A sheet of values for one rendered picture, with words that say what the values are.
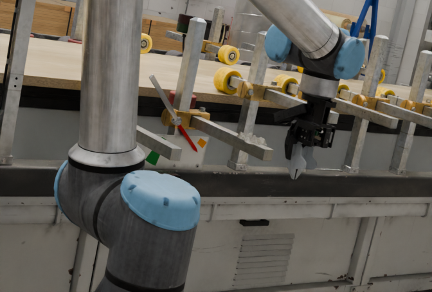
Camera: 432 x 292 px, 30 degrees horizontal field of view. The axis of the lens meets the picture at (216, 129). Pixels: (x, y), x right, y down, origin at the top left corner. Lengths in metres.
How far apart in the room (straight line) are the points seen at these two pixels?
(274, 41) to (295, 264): 1.50
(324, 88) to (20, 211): 0.85
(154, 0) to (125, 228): 9.15
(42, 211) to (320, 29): 0.94
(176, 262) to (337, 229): 1.84
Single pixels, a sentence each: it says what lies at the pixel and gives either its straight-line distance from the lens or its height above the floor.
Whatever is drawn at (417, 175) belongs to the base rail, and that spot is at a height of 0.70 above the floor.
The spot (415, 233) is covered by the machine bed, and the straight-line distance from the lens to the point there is 3.62.
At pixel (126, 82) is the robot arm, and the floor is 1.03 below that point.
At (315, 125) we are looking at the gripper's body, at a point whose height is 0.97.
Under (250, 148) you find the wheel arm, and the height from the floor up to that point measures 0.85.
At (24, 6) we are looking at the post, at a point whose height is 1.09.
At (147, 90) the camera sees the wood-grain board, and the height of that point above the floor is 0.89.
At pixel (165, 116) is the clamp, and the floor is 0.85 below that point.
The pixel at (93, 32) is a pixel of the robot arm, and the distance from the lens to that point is 1.50.
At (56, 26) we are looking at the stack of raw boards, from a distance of 8.52.
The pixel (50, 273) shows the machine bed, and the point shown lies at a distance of 2.55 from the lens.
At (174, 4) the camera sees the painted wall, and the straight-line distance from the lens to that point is 10.70.
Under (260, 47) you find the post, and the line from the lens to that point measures 2.40.
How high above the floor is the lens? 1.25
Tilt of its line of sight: 10 degrees down
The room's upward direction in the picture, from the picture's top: 12 degrees clockwise
